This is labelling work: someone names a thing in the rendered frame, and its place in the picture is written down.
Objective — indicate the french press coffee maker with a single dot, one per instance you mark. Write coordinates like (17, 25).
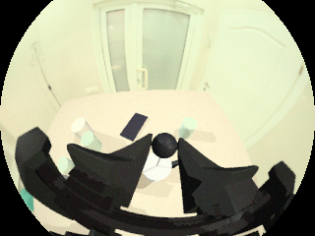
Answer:
(158, 166)

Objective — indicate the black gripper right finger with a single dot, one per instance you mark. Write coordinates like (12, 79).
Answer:
(202, 178)

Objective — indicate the black flat bar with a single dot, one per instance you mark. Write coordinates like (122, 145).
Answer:
(132, 128)

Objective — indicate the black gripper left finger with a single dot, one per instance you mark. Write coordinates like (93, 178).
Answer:
(123, 167)

